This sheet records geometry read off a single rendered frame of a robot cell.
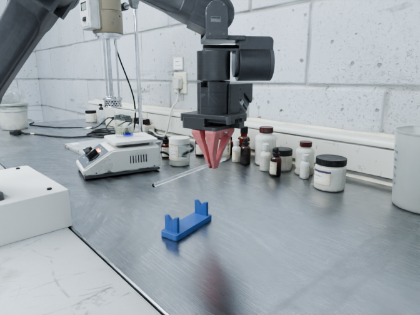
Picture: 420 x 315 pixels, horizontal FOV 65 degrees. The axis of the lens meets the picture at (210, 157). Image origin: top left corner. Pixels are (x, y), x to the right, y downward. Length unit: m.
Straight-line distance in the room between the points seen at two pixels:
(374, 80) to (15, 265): 0.82
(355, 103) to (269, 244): 0.52
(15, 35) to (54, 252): 0.33
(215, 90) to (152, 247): 0.27
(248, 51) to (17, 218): 0.45
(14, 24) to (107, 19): 0.66
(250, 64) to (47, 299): 0.44
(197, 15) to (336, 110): 0.53
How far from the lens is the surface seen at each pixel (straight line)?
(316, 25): 1.01
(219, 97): 0.56
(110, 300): 0.43
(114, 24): 1.24
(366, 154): 0.89
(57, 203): 0.61
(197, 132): 0.57
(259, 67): 0.57
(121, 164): 0.88
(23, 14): 0.59
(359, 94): 0.93
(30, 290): 0.48
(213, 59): 0.56
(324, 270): 0.49
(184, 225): 0.56
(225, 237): 0.55
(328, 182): 0.78
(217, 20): 0.55
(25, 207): 0.59
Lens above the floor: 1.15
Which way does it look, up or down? 14 degrees down
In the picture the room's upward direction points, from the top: straight up
